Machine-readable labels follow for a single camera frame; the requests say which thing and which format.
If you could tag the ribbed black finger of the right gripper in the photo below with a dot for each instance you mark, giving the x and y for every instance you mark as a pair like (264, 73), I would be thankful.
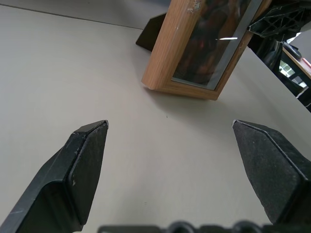
(279, 21)

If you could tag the black object on desk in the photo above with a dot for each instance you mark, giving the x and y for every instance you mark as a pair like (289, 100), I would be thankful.
(292, 49)

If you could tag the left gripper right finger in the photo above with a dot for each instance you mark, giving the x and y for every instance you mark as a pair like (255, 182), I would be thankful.
(269, 170)

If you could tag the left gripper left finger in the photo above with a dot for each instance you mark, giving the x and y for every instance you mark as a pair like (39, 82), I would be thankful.
(60, 174)

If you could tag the brown wooden desk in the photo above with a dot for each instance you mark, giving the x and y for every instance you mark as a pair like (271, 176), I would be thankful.
(300, 64)

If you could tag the wooden picture frame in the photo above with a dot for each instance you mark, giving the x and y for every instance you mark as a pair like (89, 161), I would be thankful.
(170, 48)

